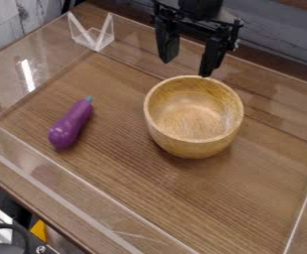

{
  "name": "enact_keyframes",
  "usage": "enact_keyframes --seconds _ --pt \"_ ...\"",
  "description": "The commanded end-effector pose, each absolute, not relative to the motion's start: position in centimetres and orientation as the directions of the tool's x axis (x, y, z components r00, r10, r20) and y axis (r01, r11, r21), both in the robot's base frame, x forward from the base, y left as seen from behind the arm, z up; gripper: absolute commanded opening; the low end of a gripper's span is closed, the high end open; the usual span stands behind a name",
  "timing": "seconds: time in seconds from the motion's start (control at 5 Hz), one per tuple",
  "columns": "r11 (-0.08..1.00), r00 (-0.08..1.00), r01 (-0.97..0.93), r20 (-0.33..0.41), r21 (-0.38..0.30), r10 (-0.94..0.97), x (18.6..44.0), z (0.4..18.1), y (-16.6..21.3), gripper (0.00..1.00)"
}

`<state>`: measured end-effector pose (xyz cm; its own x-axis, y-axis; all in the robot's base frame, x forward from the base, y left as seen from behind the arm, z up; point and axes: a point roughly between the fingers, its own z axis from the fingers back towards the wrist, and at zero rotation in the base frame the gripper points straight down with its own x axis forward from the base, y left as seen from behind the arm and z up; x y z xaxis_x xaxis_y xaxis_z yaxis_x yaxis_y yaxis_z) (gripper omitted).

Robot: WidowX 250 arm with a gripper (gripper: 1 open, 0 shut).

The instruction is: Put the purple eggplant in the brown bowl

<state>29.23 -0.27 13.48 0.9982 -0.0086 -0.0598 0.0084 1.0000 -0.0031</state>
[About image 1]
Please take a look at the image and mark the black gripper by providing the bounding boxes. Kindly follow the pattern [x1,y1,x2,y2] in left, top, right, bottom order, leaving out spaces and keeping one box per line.
[153,0,243,77]

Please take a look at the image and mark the purple toy eggplant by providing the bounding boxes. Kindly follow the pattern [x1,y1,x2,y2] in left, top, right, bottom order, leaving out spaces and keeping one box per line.
[49,96,93,149]

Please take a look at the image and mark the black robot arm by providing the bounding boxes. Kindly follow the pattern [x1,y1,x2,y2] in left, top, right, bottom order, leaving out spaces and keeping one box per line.
[153,0,243,77]

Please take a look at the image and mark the brown wooden bowl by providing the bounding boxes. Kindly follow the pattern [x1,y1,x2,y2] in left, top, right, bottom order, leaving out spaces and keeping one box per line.
[144,75,244,159]

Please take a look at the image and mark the black and yellow device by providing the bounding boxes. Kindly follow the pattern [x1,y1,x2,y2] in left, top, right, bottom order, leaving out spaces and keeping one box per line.
[13,218,86,254]

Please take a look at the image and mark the clear acrylic corner bracket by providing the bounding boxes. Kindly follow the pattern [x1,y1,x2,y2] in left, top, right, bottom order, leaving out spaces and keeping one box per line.
[68,12,114,52]

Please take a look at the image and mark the clear acrylic tray wall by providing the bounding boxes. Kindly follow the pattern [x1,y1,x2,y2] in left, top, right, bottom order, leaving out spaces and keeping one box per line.
[0,127,199,254]

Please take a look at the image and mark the black cable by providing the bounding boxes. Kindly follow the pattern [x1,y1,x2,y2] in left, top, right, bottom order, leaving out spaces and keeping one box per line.
[0,222,30,254]

